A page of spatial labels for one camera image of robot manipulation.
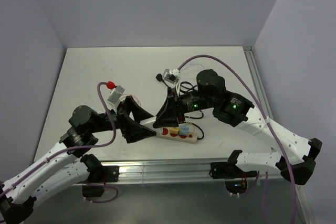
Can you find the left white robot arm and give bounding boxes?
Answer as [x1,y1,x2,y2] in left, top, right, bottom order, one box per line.
[1,96,157,223]

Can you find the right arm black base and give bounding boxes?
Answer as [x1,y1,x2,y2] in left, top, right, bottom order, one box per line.
[208,150,259,198]

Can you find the beige power strip red sockets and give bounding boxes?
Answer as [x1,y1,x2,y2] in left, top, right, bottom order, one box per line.
[156,127,198,144]

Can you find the yellow charger cable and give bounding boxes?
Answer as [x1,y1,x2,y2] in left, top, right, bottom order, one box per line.
[183,121,196,134]

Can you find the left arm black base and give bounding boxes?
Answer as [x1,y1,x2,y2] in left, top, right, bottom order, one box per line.
[80,154,120,204]

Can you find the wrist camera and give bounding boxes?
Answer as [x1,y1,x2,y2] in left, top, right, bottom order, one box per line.
[107,81,125,109]
[162,68,181,92]

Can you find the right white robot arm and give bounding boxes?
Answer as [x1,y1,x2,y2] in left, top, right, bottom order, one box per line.
[154,69,322,185]

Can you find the yellow charger plug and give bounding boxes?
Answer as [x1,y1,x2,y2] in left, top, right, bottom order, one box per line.
[170,127,180,134]

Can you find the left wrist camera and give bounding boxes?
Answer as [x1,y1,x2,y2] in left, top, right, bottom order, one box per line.
[107,81,125,109]

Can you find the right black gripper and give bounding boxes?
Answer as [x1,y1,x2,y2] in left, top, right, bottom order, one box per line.
[153,86,216,127]

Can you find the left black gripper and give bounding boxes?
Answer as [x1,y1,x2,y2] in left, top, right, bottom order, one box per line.
[88,95,156,142]

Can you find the blue charger plug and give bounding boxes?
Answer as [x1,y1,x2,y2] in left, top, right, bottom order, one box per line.
[179,126,190,135]

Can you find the right side aluminium rail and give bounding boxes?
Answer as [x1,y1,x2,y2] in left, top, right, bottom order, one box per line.
[243,47,267,107]

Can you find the aluminium mounting rail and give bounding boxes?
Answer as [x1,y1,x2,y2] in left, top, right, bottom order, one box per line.
[28,157,301,187]

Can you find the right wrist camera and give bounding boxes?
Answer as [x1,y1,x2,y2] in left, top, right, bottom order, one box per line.
[162,68,181,92]

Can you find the white charger adapter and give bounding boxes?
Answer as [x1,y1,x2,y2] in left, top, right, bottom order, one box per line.
[140,116,156,128]

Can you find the black power strip cord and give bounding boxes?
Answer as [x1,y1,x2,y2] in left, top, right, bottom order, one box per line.
[155,73,209,141]

